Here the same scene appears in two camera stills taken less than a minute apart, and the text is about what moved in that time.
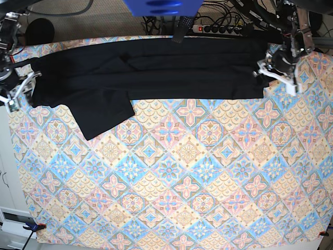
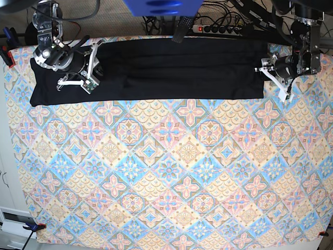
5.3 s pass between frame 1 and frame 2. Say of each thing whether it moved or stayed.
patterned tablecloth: stayed
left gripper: moved
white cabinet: stayed
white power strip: stayed
